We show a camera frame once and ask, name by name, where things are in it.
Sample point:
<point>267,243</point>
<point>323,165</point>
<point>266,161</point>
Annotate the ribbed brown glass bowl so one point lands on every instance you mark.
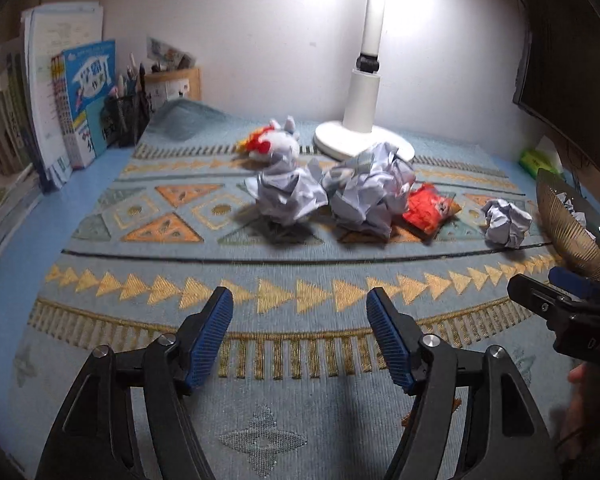
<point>565,240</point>

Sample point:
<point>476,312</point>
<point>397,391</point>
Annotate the upright white paper stack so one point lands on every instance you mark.
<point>45,60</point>

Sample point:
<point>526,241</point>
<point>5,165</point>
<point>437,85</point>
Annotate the black mesh pen holder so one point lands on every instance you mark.
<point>122,120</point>

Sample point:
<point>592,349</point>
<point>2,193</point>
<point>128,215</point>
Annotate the flat stack of books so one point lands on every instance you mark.
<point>2,205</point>

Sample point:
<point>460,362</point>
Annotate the black monitor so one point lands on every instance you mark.
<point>565,60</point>

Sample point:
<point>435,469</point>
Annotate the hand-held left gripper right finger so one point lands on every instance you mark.
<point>390,340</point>

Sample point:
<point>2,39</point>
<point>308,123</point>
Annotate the bundle of pens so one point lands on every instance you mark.
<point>132,77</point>

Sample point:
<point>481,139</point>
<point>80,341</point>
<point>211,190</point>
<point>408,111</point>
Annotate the green tissue pack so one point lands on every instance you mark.
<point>537,162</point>

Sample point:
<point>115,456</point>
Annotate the white desk lamp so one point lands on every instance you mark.
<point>362,95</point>

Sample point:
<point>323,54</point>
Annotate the person's right forearm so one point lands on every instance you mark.
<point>597,455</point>

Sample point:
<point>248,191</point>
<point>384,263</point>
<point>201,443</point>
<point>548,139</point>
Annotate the patterned blue woven mat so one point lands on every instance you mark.
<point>300,260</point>

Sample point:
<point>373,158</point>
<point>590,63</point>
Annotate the wooden pen holder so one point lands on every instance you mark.
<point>175,87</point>

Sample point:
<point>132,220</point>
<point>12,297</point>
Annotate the printed card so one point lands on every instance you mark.
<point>170,55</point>

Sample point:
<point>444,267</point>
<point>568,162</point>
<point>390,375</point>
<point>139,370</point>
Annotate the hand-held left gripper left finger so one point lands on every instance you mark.
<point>210,340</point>

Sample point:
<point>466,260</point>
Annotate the green upright books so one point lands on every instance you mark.
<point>5,115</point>

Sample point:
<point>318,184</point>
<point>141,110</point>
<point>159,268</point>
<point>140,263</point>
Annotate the person's right hand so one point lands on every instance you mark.
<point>580,400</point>

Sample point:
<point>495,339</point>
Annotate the red snack packet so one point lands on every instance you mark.
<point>425,210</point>

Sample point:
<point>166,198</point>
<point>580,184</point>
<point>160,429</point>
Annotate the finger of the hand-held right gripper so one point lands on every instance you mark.
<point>575,282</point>
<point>535,297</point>

